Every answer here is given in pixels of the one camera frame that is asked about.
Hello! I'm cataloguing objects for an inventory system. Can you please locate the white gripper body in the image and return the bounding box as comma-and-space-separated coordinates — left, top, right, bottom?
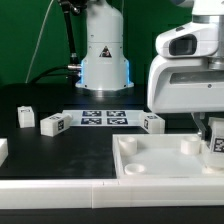
147, 56, 224, 113

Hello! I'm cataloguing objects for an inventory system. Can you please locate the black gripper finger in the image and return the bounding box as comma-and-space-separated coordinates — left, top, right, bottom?
192, 112, 207, 139

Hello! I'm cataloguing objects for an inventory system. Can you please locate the white square tabletop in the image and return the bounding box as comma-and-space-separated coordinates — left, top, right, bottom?
112, 134, 224, 179

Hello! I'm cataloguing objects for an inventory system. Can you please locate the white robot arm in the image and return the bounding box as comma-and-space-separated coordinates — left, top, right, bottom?
147, 0, 224, 133

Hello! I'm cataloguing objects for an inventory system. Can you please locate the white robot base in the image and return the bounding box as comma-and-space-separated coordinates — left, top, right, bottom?
76, 0, 134, 91

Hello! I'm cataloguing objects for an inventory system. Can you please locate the white sheet with AprilTags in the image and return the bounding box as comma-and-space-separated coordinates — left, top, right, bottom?
63, 110, 140, 127

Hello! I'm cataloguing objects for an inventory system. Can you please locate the white U-shaped obstacle fence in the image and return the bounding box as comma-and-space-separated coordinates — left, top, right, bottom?
0, 138, 224, 210

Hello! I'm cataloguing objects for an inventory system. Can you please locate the black cable bundle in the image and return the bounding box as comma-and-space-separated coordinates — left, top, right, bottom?
29, 0, 88, 84

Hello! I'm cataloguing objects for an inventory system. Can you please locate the white thin cable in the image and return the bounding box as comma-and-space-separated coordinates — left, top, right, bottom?
25, 0, 55, 84

